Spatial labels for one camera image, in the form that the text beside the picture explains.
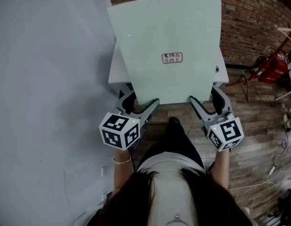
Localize thin gold bracelet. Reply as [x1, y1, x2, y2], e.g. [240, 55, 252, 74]
[113, 155, 132, 165]

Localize thin black cable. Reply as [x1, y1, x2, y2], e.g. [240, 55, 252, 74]
[272, 130, 290, 167]

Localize silver necklace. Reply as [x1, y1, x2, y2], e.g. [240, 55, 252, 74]
[165, 213, 188, 226]

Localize wooden clothes hanger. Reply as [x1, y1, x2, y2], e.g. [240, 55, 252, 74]
[276, 26, 291, 45]

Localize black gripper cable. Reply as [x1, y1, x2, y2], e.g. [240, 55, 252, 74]
[128, 148, 137, 173]

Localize white cable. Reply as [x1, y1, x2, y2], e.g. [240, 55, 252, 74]
[227, 168, 287, 191]

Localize person's black trousers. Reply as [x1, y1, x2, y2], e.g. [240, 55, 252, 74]
[137, 121, 205, 170]

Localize red metal box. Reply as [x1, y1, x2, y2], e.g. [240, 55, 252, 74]
[258, 56, 290, 84]

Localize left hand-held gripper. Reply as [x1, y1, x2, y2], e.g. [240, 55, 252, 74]
[99, 90, 160, 152]

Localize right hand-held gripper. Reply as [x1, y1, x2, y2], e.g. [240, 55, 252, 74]
[189, 85, 244, 152]

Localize black metal stand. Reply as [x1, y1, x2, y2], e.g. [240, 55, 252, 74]
[267, 189, 291, 224]

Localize person's right forearm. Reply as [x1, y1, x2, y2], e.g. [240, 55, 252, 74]
[212, 149, 231, 191]

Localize pale green sheet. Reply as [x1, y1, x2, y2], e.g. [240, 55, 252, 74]
[106, 0, 222, 107]

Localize wooden coat rack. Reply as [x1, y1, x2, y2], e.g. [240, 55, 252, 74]
[226, 27, 291, 103]

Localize person's left forearm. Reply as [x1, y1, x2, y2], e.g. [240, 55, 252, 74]
[113, 149, 133, 194]

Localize person's white shirt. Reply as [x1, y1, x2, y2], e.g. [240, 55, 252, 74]
[74, 151, 257, 226]

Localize white table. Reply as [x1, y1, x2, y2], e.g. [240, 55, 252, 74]
[108, 41, 230, 106]

